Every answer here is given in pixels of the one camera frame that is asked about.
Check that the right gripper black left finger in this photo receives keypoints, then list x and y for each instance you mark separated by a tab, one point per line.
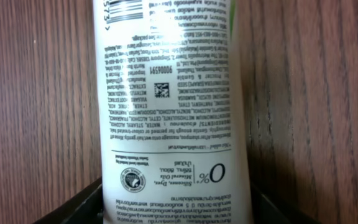
86	207

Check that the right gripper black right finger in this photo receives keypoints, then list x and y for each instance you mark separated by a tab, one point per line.
272	210

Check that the white tube gold cap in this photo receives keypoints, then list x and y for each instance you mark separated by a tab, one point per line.
171	116

